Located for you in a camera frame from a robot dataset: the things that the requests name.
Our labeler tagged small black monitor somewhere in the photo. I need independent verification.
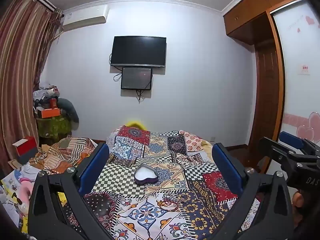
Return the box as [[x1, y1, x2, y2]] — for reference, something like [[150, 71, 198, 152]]
[[121, 67, 153, 90]]

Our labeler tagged orange box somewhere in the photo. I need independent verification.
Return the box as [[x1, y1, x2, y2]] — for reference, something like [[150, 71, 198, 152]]
[[41, 107, 61, 119]]

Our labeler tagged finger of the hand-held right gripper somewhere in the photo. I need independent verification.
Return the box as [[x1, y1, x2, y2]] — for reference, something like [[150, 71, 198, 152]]
[[258, 136, 304, 172], [278, 131, 320, 155]]

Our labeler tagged plain yellow blanket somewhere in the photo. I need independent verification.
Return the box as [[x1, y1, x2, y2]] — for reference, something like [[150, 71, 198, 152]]
[[201, 140, 213, 157]]

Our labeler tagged large black television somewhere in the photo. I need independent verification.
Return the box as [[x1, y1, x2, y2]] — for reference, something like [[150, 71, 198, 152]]
[[110, 36, 167, 68]]

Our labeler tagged small red white sticker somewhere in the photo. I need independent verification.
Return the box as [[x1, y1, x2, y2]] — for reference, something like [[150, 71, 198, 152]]
[[297, 65, 311, 76]]

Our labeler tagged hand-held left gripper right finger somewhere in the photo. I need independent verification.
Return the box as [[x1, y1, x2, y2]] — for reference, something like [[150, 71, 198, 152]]
[[211, 142, 294, 240]]

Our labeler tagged person's right hand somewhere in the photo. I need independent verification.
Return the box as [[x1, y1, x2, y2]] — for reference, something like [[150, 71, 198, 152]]
[[293, 189, 305, 210]]

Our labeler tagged wooden overhead cabinet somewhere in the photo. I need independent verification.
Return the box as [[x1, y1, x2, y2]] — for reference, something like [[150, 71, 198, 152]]
[[223, 0, 303, 46]]

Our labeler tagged patchwork printed blanket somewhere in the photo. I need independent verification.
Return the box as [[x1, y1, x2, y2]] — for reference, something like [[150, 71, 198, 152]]
[[67, 125, 263, 240]]

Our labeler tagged white air conditioner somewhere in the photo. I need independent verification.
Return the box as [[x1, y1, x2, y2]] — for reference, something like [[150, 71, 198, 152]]
[[62, 4, 110, 32]]

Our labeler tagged striped orange brown blanket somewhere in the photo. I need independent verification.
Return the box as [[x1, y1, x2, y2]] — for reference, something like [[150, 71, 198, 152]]
[[30, 135, 98, 175]]

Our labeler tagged colourful picture book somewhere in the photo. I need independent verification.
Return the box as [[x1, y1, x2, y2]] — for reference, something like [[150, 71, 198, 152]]
[[0, 169, 25, 195]]

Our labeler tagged red box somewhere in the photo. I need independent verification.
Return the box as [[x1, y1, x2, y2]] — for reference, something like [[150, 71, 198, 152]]
[[12, 136, 38, 165]]

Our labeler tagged brown wooden door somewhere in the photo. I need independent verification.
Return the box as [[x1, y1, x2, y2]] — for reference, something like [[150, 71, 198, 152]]
[[249, 42, 286, 155]]

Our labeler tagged pink plush toy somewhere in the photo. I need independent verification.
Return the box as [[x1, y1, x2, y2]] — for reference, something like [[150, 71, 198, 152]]
[[16, 177, 32, 217]]

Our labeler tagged striped brown curtain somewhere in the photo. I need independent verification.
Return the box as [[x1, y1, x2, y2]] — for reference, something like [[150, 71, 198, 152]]
[[0, 0, 63, 170]]

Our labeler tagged pile of clothes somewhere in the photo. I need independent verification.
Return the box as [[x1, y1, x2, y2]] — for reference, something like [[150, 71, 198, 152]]
[[32, 82, 62, 113]]

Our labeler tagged purple heart-shaped box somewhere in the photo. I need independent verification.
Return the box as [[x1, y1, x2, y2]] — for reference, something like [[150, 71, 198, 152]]
[[134, 164, 159, 185]]

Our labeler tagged green patterned cloth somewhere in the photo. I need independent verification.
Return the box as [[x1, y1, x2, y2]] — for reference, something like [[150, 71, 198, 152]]
[[37, 115, 72, 139]]

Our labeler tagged white heart-print wardrobe door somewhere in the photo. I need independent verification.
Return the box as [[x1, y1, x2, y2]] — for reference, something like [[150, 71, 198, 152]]
[[272, 0, 320, 153]]

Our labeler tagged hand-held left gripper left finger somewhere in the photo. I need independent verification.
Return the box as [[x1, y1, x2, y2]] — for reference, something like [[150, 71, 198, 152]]
[[27, 142, 118, 240]]

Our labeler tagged yellow fluffy toy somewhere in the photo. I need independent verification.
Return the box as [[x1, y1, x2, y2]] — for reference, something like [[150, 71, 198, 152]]
[[125, 120, 146, 130]]

